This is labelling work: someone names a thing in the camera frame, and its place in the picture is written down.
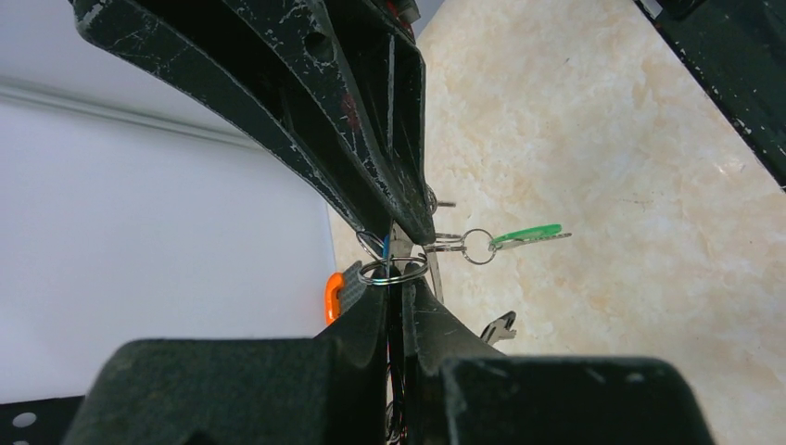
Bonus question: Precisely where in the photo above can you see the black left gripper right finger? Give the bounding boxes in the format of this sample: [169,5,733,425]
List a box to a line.
[402,280,714,444]

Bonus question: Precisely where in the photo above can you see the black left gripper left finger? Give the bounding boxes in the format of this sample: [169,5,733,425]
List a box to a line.
[65,286,389,444]

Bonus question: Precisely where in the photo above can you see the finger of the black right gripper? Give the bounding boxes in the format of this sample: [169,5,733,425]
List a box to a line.
[70,1,390,237]
[228,1,436,245]

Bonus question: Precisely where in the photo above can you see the green plastic key tag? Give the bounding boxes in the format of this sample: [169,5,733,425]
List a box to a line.
[490,223,563,246]

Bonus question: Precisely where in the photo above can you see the blue plastic key tag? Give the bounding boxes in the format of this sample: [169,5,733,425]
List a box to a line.
[382,235,390,259]

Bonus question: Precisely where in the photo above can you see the orange clip on frame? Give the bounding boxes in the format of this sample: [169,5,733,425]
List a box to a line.
[323,273,346,325]

